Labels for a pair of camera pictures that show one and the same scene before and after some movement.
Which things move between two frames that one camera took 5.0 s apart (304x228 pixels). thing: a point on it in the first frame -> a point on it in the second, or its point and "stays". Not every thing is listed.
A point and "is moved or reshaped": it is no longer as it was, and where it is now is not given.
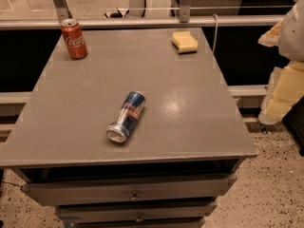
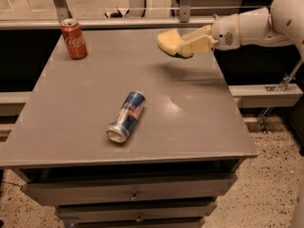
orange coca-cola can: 74,39 stays
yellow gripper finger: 283,90 -> 205,30
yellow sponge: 184,43 is moved or reshaped
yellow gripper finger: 271,38 -> 202,44
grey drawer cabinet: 184,154 stays
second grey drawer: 139,210 stays
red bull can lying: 127,117 stays
